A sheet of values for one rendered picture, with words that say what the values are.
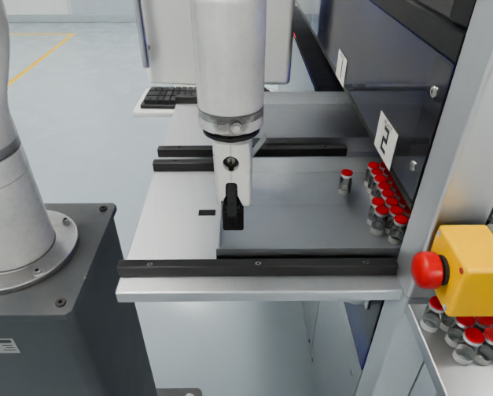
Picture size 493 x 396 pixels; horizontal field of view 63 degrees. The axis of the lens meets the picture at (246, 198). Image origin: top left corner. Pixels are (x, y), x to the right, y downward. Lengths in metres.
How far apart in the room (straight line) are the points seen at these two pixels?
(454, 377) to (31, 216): 0.59
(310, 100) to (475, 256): 0.75
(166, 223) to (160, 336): 0.98
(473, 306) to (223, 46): 0.38
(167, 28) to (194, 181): 0.75
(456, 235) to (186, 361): 1.22
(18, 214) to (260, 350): 1.11
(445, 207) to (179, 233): 0.39
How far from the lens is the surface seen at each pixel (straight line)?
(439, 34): 0.54
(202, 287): 0.58
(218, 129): 0.50
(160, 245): 0.66
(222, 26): 0.46
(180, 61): 1.46
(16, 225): 0.66
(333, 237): 0.67
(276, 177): 0.80
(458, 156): 0.48
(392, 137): 0.64
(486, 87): 0.45
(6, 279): 0.70
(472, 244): 0.48
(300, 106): 1.10
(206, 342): 1.60
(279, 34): 1.42
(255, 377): 1.52
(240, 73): 0.47
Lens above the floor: 1.32
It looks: 36 degrees down
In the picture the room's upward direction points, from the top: straight up
